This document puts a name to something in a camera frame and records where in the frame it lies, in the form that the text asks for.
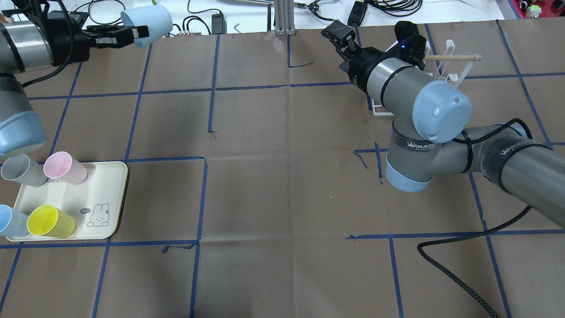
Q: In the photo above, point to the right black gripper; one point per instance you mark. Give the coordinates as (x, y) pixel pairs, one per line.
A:
(363, 65)

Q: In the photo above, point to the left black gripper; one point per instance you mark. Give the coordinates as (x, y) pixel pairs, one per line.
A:
(74, 43)

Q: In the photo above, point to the light blue cup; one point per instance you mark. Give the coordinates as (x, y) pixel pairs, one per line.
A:
(155, 17)
(13, 223)

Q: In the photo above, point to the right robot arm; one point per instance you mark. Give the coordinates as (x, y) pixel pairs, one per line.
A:
(429, 134)

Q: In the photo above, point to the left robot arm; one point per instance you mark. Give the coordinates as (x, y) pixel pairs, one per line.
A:
(40, 48)

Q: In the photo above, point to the pink cup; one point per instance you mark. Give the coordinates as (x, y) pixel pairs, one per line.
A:
(64, 167)

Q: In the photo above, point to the grey cup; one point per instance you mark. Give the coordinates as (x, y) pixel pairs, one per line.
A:
(23, 170)

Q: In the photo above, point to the yellow cup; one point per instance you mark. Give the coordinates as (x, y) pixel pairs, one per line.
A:
(49, 221)

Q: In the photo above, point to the black power adapter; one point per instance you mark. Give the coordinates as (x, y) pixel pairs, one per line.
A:
(357, 13)

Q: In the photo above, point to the cream serving tray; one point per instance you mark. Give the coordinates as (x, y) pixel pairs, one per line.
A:
(95, 204)

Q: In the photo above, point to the white wire cup rack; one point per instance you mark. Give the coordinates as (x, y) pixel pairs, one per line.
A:
(449, 67)

